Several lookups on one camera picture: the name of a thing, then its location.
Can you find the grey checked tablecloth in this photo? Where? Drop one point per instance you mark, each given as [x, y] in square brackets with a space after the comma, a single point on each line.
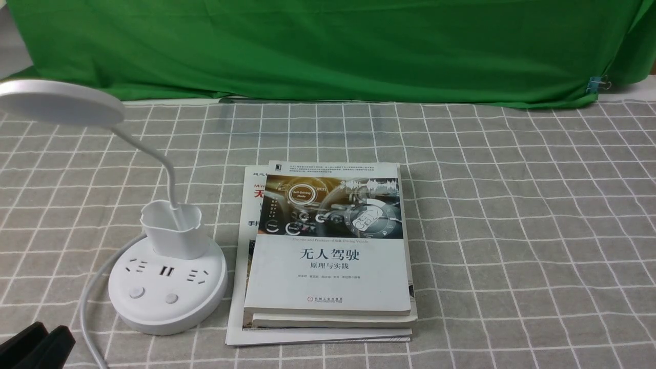
[531, 233]

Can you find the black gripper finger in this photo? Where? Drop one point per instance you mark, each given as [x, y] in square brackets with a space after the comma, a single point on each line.
[52, 352]

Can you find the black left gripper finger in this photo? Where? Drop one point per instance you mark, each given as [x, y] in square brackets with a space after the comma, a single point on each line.
[20, 345]

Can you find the middle book under textbook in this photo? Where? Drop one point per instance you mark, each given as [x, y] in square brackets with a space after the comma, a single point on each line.
[333, 321]

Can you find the white desk lamp with sockets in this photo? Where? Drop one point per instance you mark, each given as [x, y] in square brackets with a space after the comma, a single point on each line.
[176, 275]

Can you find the green backdrop cloth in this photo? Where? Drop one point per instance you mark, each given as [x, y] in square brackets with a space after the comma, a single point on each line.
[519, 54]

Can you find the blue binder clip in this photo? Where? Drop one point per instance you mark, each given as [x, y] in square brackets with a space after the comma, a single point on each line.
[598, 84]

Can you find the thin white bottom magazine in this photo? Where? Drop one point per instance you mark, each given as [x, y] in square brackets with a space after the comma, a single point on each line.
[237, 334]

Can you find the self-driving textbook top book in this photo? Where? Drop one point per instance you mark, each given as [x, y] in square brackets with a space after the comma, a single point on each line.
[328, 261]

